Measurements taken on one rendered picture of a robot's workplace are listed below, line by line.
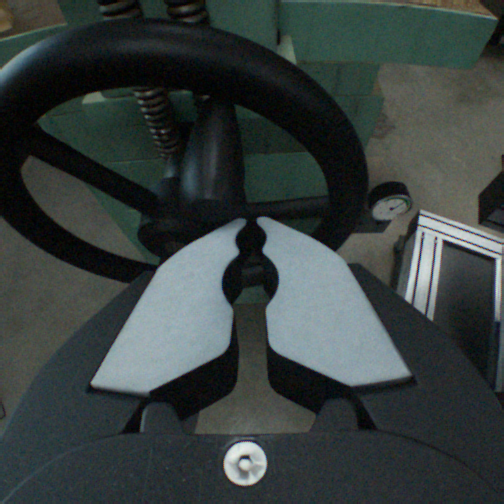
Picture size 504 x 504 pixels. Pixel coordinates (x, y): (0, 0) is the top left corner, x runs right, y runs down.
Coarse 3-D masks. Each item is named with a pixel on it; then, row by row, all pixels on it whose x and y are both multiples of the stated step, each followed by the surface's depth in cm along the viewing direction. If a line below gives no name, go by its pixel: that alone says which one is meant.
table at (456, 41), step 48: (48, 0) 27; (288, 0) 22; (336, 0) 22; (384, 0) 22; (0, 48) 24; (288, 48) 24; (336, 48) 26; (384, 48) 26; (432, 48) 25; (480, 48) 25; (96, 96) 21
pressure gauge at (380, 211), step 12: (372, 192) 41; (384, 192) 39; (396, 192) 38; (408, 192) 39; (372, 204) 40; (384, 204) 40; (396, 204) 40; (408, 204) 40; (372, 216) 42; (384, 216) 43; (396, 216) 42
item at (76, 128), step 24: (336, 96) 31; (360, 96) 31; (384, 96) 31; (48, 120) 32; (72, 120) 33; (240, 120) 34; (264, 120) 34; (360, 120) 34; (72, 144) 36; (96, 144) 37; (120, 144) 37; (144, 144) 37; (264, 144) 38; (288, 144) 38
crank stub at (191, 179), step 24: (216, 96) 12; (216, 120) 11; (192, 144) 10; (216, 144) 10; (240, 144) 11; (192, 168) 10; (216, 168) 10; (240, 168) 10; (192, 192) 10; (216, 192) 10; (240, 192) 10; (216, 216) 10
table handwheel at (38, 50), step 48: (48, 48) 10; (96, 48) 10; (144, 48) 10; (192, 48) 10; (240, 48) 11; (0, 96) 11; (48, 96) 11; (240, 96) 12; (288, 96) 12; (0, 144) 13; (48, 144) 15; (336, 144) 14; (0, 192) 17; (144, 192) 19; (336, 192) 18; (48, 240) 23; (144, 240) 21; (192, 240) 21; (336, 240) 23
